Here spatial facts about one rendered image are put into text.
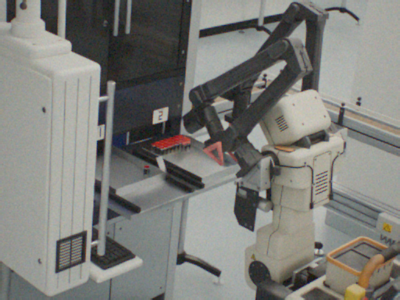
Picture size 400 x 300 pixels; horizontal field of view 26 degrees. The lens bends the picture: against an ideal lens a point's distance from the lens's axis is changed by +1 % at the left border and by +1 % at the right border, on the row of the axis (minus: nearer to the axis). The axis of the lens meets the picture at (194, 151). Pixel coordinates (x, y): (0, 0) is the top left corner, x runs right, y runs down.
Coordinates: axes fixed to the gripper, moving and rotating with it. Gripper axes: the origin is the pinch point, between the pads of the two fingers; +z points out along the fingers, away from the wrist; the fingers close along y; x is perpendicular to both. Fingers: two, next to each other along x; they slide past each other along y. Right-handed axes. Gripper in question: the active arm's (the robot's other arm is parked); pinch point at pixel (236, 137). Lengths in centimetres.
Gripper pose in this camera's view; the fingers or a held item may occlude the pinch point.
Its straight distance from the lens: 352.3
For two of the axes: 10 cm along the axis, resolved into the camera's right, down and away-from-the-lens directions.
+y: -7.2, -3.6, 5.9
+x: -6.9, 2.4, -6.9
